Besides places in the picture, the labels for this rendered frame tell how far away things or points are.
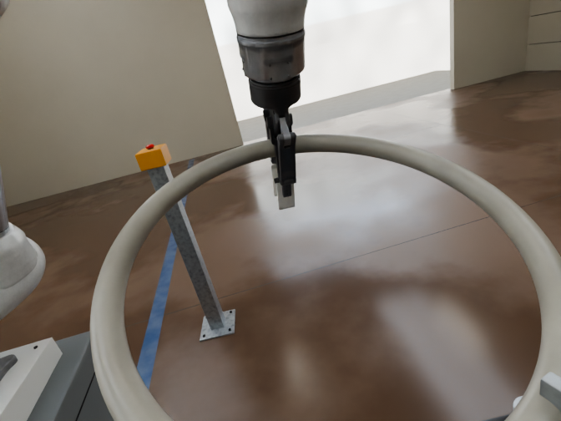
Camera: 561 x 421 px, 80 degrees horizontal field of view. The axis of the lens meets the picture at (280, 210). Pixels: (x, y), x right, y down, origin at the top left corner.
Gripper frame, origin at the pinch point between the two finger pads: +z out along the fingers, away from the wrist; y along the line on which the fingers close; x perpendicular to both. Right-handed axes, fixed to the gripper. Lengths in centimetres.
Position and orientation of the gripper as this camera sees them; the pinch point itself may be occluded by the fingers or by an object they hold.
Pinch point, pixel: (283, 186)
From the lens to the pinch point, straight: 61.4
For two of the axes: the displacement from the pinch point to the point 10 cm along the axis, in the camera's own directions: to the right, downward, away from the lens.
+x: 9.7, -2.0, 1.2
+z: 0.7, 7.5, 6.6
